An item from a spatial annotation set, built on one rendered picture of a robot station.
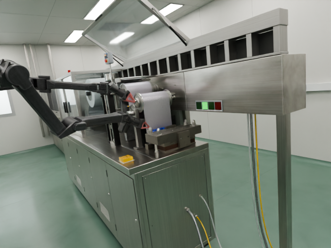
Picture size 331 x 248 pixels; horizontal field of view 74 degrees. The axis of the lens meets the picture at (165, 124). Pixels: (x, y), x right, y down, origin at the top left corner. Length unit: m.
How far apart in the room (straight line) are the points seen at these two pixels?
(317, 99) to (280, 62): 2.49
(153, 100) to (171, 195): 0.69
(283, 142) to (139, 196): 0.92
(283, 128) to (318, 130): 2.33
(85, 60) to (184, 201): 6.21
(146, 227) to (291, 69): 1.23
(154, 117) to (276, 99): 0.84
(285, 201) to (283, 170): 0.21
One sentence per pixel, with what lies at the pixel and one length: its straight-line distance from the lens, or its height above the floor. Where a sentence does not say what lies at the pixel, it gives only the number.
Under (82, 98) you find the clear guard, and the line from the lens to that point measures 2.52.
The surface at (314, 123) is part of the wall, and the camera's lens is 3.76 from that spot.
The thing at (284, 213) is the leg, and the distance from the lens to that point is 1.66.
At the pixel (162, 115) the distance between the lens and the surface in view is 1.70.
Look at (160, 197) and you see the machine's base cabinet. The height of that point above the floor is 0.65.
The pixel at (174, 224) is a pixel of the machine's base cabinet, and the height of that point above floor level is 0.40.
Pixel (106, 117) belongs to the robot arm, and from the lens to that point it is 1.37.
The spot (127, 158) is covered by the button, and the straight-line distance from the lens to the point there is 1.45.
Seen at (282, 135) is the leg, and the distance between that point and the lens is 1.47.
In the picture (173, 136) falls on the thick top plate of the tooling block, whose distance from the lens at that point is 1.53.
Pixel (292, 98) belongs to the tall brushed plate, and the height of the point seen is 1.21.
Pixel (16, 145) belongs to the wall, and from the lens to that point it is 7.07.
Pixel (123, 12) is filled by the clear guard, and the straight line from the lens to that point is 1.81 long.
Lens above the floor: 1.36
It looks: 10 degrees down
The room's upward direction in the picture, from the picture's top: 7 degrees counter-clockwise
